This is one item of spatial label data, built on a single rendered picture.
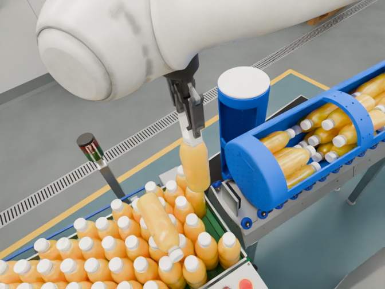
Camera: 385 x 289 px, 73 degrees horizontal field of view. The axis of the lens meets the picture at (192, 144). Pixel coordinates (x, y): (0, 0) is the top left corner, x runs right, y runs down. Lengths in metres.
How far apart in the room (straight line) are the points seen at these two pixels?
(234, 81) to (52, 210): 1.88
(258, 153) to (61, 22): 0.72
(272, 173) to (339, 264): 1.34
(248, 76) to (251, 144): 0.68
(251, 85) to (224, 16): 1.20
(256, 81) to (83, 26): 1.29
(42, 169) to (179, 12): 2.76
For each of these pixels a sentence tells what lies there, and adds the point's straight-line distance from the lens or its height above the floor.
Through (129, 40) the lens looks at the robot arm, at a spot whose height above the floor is 1.80.
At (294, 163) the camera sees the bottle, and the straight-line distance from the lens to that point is 0.96.
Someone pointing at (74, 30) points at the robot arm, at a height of 1.82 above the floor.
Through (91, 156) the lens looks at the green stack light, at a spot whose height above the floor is 1.19.
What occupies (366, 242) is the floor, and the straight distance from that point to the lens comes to 2.23.
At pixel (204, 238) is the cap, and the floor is 1.12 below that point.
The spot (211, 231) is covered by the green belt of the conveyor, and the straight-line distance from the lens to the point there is 1.08.
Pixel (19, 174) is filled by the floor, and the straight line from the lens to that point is 3.04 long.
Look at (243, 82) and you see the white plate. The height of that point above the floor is 1.04.
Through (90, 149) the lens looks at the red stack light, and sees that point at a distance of 1.00.
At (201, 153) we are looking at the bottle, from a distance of 0.64.
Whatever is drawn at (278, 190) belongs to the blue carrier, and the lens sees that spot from 0.88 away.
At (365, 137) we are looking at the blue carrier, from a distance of 1.11.
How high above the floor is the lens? 1.90
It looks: 49 degrees down
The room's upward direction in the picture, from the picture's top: 10 degrees counter-clockwise
